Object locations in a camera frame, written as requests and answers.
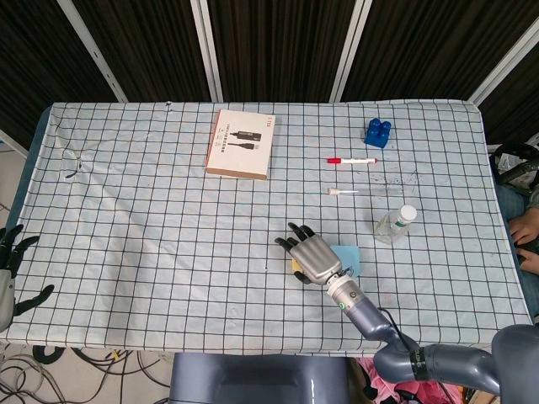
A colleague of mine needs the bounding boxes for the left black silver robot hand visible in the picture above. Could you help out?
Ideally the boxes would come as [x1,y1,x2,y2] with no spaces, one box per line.
[0,224,56,332]

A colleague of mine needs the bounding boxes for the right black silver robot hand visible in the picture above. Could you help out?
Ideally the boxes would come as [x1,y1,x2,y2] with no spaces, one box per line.
[274,221,343,286]

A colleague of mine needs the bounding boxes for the large light blue foam cube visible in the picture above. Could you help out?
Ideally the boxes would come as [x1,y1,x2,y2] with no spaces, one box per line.
[329,244,362,278]

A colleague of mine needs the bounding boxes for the clear tube with white cap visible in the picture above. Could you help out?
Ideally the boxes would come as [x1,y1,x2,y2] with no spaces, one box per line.
[328,187,404,198]

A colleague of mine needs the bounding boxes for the clear plastic bottle white cap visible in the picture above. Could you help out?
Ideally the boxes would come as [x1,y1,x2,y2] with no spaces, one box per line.
[374,205,418,244]

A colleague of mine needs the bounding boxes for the blue-grey robot torso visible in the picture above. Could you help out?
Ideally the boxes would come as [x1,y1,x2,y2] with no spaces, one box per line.
[169,352,350,404]

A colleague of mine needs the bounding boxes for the dark blue toy brick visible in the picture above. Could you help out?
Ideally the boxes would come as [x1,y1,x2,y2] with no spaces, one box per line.
[363,118,394,149]

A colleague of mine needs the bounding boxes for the black-checked light blue tablecloth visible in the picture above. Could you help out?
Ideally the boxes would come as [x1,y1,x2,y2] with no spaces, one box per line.
[0,99,532,357]

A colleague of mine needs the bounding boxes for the pink crumpled cloth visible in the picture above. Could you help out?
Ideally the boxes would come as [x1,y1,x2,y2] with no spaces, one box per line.
[357,361,468,404]

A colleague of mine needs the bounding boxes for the black arm cable with plug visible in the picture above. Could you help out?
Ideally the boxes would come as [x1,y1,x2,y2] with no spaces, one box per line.
[376,306,422,350]

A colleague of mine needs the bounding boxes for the tangled floor cables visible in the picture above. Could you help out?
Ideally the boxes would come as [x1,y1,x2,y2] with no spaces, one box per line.
[0,343,173,404]

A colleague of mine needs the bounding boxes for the cardboard cable product box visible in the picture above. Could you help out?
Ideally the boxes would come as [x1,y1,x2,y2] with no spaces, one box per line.
[205,109,277,181]

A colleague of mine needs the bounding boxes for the white partition post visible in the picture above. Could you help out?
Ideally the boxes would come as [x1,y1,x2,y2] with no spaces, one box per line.
[328,0,374,102]
[469,0,539,106]
[189,0,224,102]
[56,0,127,103]

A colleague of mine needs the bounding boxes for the black chair frame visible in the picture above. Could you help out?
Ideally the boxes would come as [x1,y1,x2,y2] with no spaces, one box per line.
[490,141,539,190]

